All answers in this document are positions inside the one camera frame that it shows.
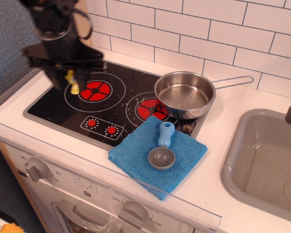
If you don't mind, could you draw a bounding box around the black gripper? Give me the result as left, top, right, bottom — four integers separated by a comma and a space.
21, 33, 105, 92

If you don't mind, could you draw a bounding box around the yellow and white toy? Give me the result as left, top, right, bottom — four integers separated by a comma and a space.
64, 70, 80, 95

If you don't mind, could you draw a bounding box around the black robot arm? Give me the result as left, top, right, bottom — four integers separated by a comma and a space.
22, 0, 106, 95

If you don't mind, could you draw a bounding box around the orange object at corner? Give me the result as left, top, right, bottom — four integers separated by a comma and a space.
0, 223, 25, 233

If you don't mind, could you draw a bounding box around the black toy stovetop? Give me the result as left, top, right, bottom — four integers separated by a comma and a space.
23, 63, 205, 150

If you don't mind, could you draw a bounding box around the blue folded cloth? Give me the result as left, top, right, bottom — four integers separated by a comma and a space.
108, 116, 208, 200

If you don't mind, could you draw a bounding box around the grey left oven knob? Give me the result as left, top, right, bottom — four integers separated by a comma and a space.
25, 158, 49, 183

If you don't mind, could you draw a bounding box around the grey oven knob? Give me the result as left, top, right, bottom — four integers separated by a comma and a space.
118, 201, 149, 230
25, 158, 49, 183

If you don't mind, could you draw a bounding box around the silver metal pan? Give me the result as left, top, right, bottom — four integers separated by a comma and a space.
154, 71, 254, 120

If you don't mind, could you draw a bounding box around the white toy oven front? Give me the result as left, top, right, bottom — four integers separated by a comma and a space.
6, 145, 221, 233

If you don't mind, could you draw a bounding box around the grey right oven knob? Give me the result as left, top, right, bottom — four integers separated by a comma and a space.
118, 201, 149, 230

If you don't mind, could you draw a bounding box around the grey sink basin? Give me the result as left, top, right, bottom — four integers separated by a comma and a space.
221, 109, 291, 221

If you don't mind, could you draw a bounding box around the blue handled grey scoop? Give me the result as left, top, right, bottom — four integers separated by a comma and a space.
148, 122, 176, 170

